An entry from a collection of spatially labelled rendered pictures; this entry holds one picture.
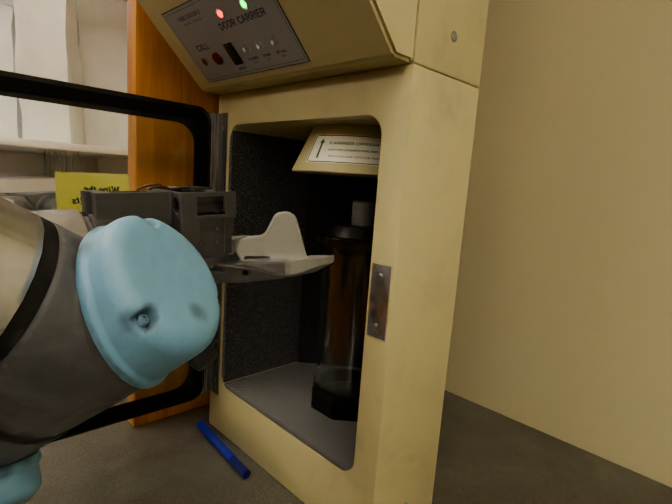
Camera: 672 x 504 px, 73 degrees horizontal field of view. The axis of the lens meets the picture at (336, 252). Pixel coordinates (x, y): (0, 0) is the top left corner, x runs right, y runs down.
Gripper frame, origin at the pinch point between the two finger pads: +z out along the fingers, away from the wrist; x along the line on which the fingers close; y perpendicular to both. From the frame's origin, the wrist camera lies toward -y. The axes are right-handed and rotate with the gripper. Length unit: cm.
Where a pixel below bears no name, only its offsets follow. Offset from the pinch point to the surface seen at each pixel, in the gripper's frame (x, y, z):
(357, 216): -0.5, 3.5, 10.3
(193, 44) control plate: 12.4, 22.6, -4.1
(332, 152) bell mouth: -2.3, 11.0, 4.1
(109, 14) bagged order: 126, 55, 25
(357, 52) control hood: -10.3, 19.1, -0.8
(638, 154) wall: -21, 12, 45
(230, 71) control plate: 8.9, 19.7, -1.5
